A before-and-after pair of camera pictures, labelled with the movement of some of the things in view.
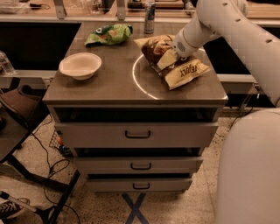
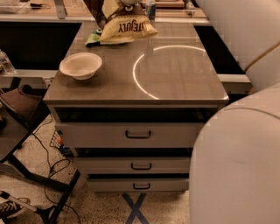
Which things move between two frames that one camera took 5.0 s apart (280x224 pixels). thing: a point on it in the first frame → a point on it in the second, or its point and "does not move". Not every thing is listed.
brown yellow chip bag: x=185 y=68 → x=124 y=25
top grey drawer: x=136 y=135 does not move
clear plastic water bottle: x=6 y=68 does not move
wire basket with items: x=57 y=142 does not move
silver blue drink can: x=150 y=17 does not move
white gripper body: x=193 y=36 → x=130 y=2
